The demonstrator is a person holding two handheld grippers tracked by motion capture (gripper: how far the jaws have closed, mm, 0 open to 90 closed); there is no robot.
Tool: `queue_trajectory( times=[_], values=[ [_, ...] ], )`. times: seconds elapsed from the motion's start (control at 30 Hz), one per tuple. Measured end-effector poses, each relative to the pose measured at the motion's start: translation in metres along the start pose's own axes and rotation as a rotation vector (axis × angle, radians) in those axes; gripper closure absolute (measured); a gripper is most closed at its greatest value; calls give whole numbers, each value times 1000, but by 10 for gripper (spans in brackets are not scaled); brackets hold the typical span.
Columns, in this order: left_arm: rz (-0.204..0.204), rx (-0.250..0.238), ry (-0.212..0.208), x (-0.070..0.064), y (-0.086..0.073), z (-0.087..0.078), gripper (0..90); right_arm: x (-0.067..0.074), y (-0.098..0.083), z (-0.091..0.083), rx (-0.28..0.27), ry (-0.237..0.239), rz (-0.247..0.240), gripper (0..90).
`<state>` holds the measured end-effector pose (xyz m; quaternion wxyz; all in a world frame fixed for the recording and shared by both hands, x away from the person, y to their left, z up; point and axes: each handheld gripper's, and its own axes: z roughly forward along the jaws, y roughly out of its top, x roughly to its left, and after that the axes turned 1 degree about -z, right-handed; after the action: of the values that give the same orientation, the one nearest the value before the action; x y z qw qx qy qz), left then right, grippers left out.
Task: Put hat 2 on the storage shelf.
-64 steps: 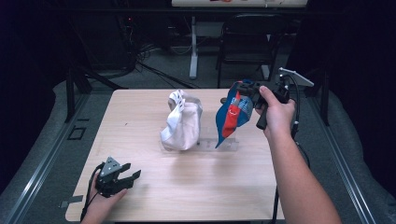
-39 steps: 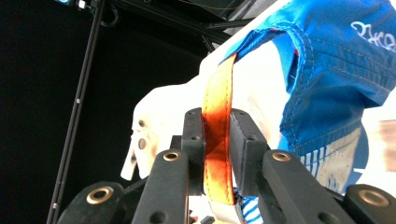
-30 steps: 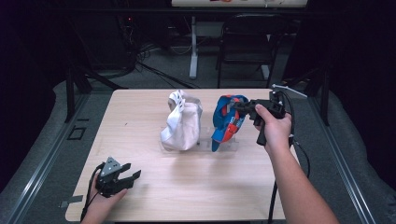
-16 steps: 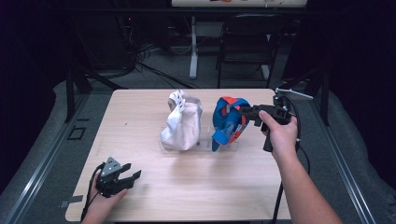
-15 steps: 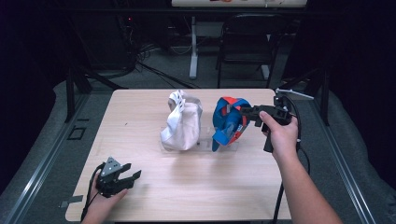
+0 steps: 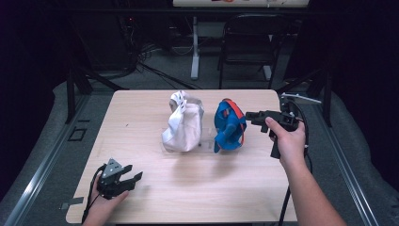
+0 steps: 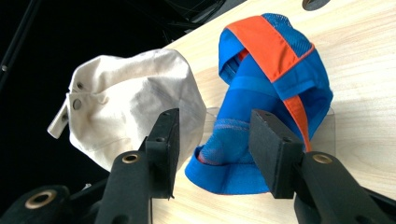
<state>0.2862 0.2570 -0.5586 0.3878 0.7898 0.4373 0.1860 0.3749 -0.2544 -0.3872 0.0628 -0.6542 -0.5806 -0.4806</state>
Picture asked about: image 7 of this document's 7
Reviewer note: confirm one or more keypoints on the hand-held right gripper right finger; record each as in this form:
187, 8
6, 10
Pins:
274, 152

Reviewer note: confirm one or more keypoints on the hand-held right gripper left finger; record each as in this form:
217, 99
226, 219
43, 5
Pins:
162, 146

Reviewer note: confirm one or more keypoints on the white cap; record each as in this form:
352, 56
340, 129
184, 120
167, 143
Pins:
124, 102

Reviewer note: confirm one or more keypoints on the blue and orange cap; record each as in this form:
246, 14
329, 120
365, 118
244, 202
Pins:
264, 84

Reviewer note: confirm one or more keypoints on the black table grommet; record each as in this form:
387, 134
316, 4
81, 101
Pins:
315, 3

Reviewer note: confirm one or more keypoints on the black metal stand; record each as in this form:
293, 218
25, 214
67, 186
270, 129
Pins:
17, 40

